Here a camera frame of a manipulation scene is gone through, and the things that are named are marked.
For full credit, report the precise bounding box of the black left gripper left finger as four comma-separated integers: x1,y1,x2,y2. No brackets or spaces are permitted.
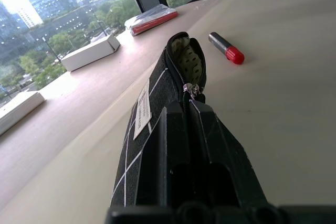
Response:
136,106,190,207

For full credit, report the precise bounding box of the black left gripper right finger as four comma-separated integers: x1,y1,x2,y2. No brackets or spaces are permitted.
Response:
187,102,269,208

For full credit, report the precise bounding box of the black grid pencil pouch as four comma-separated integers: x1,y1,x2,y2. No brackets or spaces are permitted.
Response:
110,31,207,208

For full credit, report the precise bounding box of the red capped grey marker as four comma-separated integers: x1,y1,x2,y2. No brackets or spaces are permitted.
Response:
208,31,245,65

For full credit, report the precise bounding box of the white cardboard box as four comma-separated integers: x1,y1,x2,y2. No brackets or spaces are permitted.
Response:
60,34,121,72

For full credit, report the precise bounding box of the red and black wrapped packet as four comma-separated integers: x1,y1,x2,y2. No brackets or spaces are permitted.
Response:
124,5,179,37

